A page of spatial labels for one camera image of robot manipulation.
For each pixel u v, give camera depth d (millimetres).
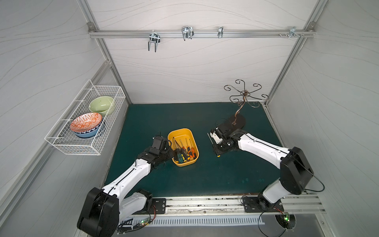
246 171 842
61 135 570
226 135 664
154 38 783
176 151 906
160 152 675
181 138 984
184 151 924
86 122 636
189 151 911
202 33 783
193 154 902
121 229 678
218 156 833
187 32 765
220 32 784
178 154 881
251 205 733
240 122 1095
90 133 573
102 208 394
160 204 738
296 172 440
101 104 732
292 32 765
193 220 703
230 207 743
